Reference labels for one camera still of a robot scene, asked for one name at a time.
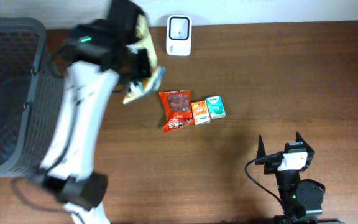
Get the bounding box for yellow snack bag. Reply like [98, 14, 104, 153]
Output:
[123, 14, 166, 105]

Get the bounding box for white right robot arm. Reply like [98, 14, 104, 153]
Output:
[255, 133, 341, 224]

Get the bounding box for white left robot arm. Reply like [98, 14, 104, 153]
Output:
[29, 1, 165, 223]

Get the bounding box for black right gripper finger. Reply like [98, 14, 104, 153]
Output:
[256, 135, 266, 159]
[295, 131, 310, 148]

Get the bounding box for grey plastic mesh basket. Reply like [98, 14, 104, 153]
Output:
[0, 18, 64, 177]

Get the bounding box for red snack bag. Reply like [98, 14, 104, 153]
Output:
[159, 90, 194, 133]

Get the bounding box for teal tissue pack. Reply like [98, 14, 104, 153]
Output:
[206, 96, 226, 119]

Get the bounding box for orange tissue pack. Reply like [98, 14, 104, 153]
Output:
[191, 100, 211, 125]

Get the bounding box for white barcode scanner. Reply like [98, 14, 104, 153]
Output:
[166, 15, 192, 56]

